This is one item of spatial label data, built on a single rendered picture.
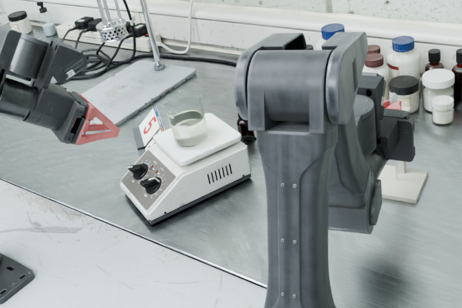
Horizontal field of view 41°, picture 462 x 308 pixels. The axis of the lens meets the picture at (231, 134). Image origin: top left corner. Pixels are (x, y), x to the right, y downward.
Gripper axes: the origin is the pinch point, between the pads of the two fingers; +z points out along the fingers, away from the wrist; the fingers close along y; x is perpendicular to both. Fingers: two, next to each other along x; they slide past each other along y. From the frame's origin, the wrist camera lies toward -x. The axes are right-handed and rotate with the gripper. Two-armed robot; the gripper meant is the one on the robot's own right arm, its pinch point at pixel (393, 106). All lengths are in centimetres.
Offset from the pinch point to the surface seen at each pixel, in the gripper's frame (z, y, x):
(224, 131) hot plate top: -4.2, 28.0, 5.5
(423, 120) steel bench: 20.4, 0.8, 14.4
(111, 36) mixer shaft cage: 18, 68, -1
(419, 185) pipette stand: -0.7, -3.8, 13.5
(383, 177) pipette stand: 0.3, 2.2, 13.5
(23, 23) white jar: 50, 133, 11
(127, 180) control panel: -15.0, 42.6, 10.8
